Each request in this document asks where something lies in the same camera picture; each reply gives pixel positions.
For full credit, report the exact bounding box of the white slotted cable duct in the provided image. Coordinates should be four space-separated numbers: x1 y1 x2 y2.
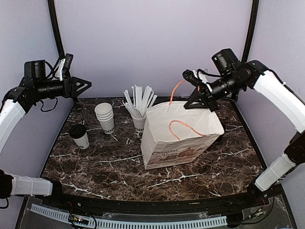
30 204 227 229

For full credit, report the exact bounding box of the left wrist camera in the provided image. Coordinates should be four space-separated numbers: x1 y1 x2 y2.
55 53 73 81

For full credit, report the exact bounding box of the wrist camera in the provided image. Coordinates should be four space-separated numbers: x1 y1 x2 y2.
182 70 210 91
55 53 73 81

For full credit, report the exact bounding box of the right black frame post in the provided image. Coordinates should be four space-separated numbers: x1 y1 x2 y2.
241 0 259 63

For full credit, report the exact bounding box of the stack of white paper cups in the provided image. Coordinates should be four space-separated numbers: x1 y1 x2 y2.
94 103 114 135

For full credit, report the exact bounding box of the black frame post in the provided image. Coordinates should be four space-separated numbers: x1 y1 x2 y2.
241 0 259 63
47 0 65 57

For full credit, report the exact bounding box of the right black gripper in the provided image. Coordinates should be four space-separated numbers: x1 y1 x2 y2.
184 72 244 112

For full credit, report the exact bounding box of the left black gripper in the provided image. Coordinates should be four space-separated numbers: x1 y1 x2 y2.
35 75 91 99

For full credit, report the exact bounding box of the white paper coffee cup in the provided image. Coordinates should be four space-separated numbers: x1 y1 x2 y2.
73 133 90 150

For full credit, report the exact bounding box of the bundle of white wrapped straws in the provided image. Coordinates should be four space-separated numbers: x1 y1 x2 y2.
122 85 158 119

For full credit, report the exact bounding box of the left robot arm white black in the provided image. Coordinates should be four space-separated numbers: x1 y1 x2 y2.
0 54 92 208

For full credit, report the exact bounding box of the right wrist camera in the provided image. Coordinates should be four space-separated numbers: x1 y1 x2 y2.
182 70 210 91

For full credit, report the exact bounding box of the white cup holding straws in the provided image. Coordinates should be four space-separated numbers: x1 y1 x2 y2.
132 115 146 133

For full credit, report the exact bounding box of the white printed paper bag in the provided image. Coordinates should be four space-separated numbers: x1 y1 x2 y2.
140 80 225 170

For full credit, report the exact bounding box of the black plastic cup lid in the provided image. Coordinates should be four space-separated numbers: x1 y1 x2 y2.
69 124 86 139

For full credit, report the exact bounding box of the left black frame post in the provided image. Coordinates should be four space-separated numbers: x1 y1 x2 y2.
47 0 65 57

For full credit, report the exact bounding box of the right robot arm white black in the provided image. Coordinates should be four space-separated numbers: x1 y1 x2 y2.
183 49 305 207

